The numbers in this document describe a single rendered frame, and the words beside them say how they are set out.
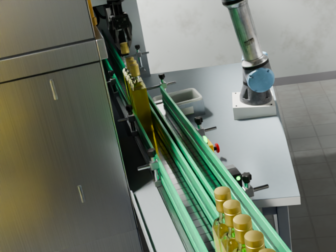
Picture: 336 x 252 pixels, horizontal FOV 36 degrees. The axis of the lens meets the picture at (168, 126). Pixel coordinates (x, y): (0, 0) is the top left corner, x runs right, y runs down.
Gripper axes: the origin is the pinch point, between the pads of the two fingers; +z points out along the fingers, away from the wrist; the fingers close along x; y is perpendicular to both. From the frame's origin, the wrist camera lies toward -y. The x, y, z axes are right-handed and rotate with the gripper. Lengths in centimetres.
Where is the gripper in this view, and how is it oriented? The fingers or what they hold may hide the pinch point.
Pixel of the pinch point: (123, 45)
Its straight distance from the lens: 226.3
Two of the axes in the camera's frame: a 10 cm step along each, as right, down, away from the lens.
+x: 9.6, -2.3, 1.3
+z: 1.7, 9.1, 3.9
